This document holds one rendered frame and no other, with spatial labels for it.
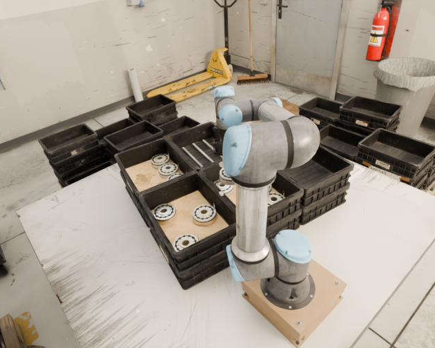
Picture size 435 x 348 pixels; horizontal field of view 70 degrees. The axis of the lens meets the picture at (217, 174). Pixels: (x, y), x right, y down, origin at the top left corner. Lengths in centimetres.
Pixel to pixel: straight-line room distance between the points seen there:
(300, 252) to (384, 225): 69
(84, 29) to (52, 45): 42
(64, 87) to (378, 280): 394
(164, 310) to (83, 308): 32
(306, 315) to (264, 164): 60
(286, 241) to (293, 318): 26
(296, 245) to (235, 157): 43
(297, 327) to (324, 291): 17
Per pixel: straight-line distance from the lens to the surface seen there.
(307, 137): 73
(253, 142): 69
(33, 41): 427
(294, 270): 103
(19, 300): 258
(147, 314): 130
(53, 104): 444
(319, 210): 154
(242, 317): 124
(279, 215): 134
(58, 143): 304
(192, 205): 144
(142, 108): 324
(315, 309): 116
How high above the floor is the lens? 179
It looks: 37 degrees down
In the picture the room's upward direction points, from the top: 6 degrees counter-clockwise
